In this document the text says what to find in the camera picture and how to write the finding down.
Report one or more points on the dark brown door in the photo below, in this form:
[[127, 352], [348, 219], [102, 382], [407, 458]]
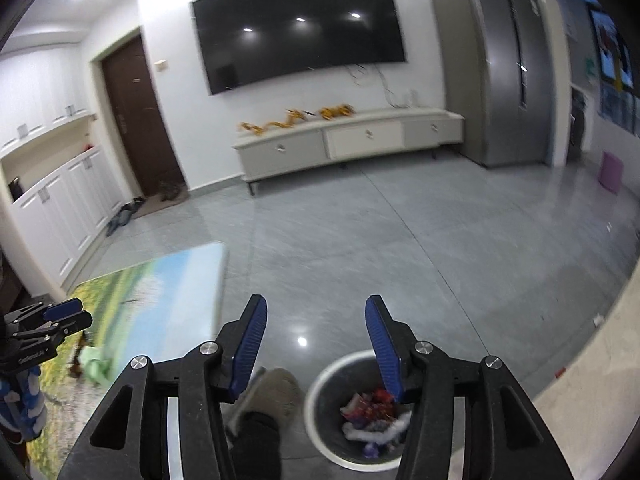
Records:
[[140, 120]]

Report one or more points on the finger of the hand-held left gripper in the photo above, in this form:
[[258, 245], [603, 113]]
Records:
[[70, 324], [62, 310]]

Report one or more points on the landscape printed table mat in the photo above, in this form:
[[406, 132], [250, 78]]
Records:
[[165, 290]]

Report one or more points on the purple wrapper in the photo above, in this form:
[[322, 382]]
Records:
[[372, 452]]

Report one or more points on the round white-rimmed trash bin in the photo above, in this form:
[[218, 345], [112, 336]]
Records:
[[325, 410]]

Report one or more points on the black wall television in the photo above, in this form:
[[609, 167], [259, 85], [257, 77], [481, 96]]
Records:
[[300, 30]]

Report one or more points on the red snack packet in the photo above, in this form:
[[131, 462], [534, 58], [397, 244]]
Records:
[[382, 400]]

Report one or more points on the dark shoes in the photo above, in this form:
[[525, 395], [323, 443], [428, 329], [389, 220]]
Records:
[[120, 217]]

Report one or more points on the grey refrigerator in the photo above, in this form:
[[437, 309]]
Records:
[[500, 70]]

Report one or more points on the white TV cabinet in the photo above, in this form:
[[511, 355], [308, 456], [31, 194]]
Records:
[[360, 140]]

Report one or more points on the green cloth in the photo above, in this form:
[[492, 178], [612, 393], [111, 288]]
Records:
[[97, 365]]

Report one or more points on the brown door mat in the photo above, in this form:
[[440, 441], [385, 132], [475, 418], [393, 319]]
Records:
[[150, 208]]

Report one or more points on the white tissue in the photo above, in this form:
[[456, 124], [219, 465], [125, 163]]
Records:
[[370, 435]]

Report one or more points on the wall light switch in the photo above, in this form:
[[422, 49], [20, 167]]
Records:
[[161, 64]]

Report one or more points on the grey shoes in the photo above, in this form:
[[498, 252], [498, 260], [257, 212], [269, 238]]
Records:
[[170, 190]]

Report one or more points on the yellow dragon decoration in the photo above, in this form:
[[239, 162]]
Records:
[[337, 110]]

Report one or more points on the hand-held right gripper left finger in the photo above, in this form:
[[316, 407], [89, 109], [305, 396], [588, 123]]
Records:
[[247, 350]]

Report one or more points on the person's left forearm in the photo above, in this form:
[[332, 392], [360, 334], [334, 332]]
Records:
[[25, 405]]

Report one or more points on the beige slipper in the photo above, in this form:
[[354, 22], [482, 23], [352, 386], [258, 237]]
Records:
[[280, 390]]

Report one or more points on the small black shelf item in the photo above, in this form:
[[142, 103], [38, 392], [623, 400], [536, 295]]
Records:
[[15, 187]]

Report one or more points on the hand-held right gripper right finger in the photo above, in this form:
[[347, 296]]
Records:
[[385, 350]]

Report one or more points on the white hallway cabinet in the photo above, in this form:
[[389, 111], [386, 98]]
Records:
[[60, 200]]

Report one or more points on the beige marble table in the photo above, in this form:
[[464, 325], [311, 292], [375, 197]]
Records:
[[590, 385]]

